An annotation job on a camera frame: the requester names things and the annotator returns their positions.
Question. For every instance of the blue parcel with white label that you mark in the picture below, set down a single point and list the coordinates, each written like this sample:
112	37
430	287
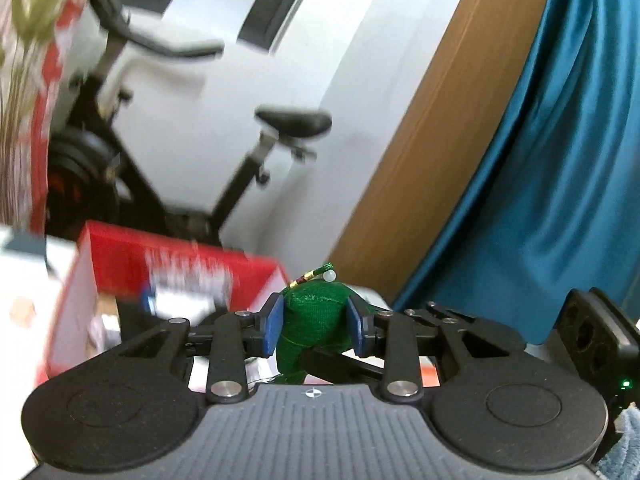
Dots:
193	303

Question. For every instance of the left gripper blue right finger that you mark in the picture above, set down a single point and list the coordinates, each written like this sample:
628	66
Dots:
355	323

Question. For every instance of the teal blue curtain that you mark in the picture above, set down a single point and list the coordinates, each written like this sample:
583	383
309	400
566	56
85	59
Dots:
554	202

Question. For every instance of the black exercise bike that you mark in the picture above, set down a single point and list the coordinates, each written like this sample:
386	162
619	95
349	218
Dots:
178	133

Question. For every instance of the red strawberry cardboard box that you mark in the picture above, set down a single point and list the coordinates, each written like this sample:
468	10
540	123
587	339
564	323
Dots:
129	264

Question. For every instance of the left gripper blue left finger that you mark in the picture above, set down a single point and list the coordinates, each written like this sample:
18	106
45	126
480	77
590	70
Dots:
272	322

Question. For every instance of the wooden door frame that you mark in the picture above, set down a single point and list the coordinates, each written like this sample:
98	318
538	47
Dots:
439	143

